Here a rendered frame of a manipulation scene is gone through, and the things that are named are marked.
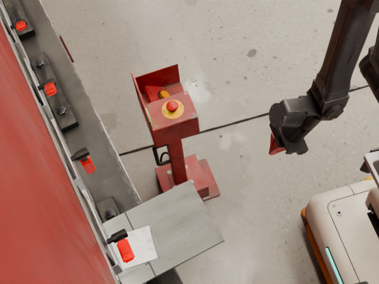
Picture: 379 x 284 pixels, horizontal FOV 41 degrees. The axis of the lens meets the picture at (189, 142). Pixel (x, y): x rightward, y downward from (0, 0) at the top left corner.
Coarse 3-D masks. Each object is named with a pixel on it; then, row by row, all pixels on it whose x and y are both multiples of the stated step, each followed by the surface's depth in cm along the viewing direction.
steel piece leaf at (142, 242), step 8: (128, 232) 124; (136, 232) 124; (144, 232) 124; (152, 232) 122; (128, 240) 123; (136, 240) 123; (144, 240) 123; (152, 240) 123; (136, 248) 122; (144, 248) 122; (152, 248) 122; (120, 256) 121; (136, 256) 121; (144, 256) 121; (152, 256) 121; (128, 264) 120; (136, 264) 120
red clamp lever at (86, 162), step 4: (84, 148) 108; (76, 152) 107; (80, 152) 107; (84, 152) 107; (88, 152) 107; (72, 156) 107; (76, 156) 107; (80, 156) 107; (84, 156) 107; (72, 160) 107; (80, 160) 110; (84, 160) 109; (88, 160) 110; (84, 164) 110; (88, 164) 111; (92, 164) 112; (84, 168) 112; (88, 168) 112; (92, 168) 113; (88, 172) 114
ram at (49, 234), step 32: (0, 32) 92; (0, 64) 67; (0, 96) 53; (32, 96) 94; (0, 128) 44; (32, 128) 68; (0, 160) 37; (32, 160) 54; (0, 192) 32; (32, 192) 44; (64, 192) 69; (0, 224) 29; (32, 224) 37; (64, 224) 54; (0, 256) 26; (32, 256) 32; (64, 256) 44; (96, 256) 70
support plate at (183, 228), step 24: (168, 192) 128; (192, 192) 128; (120, 216) 126; (144, 216) 126; (168, 216) 126; (192, 216) 125; (168, 240) 123; (192, 240) 122; (216, 240) 122; (144, 264) 120; (168, 264) 120
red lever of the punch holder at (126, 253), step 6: (114, 234) 97; (120, 234) 97; (126, 234) 97; (108, 240) 97; (114, 240) 96; (120, 240) 95; (126, 240) 94; (120, 246) 92; (126, 246) 92; (120, 252) 91; (126, 252) 90; (132, 252) 90; (126, 258) 90; (132, 258) 90
